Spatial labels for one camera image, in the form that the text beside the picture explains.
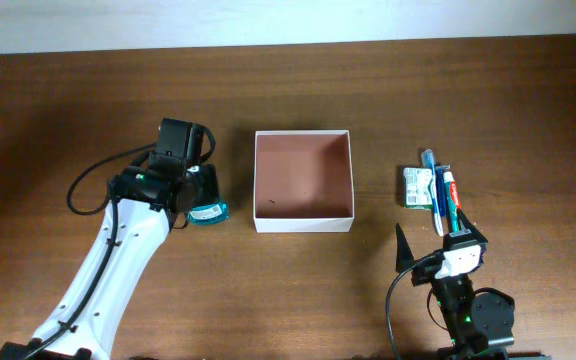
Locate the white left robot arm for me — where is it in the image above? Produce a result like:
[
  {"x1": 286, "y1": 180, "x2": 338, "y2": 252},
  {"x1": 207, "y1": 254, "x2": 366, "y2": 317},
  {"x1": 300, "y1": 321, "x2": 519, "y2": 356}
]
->
[{"x1": 0, "y1": 153, "x2": 226, "y2": 359}]

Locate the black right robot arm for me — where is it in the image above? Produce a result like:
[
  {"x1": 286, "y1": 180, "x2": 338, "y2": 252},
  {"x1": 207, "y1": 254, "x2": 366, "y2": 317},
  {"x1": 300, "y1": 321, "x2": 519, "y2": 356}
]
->
[{"x1": 385, "y1": 210, "x2": 515, "y2": 359}]

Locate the Colgate toothpaste tube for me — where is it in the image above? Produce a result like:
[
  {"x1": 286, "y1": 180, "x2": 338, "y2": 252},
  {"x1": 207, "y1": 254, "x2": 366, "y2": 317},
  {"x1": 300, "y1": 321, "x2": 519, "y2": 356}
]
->
[{"x1": 443, "y1": 171, "x2": 461, "y2": 232}]

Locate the pink cardboard box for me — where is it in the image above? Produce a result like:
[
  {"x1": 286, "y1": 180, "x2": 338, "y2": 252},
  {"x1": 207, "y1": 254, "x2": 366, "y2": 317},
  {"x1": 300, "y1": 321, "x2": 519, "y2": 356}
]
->
[{"x1": 252, "y1": 130, "x2": 355, "y2": 233}]

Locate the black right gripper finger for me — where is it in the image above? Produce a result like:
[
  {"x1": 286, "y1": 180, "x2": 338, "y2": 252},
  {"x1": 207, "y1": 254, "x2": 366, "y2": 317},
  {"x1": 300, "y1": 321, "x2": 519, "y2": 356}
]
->
[
  {"x1": 457, "y1": 209, "x2": 487, "y2": 245},
  {"x1": 395, "y1": 223, "x2": 415, "y2": 273}
]

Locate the blue Listerine mouthwash bottle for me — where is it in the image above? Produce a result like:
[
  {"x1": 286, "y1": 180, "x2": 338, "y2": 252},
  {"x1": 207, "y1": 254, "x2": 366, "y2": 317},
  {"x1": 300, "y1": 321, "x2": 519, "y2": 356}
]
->
[{"x1": 188, "y1": 165, "x2": 229, "y2": 225}]

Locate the blue white toothbrush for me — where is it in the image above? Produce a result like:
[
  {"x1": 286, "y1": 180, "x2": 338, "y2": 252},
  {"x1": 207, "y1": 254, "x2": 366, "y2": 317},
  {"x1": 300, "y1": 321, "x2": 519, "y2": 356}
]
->
[{"x1": 421, "y1": 149, "x2": 444, "y2": 236}]

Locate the green white wipes packet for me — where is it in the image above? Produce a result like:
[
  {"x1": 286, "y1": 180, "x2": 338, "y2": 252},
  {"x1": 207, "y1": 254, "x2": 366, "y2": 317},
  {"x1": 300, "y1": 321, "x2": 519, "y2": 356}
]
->
[{"x1": 403, "y1": 167, "x2": 433, "y2": 210}]

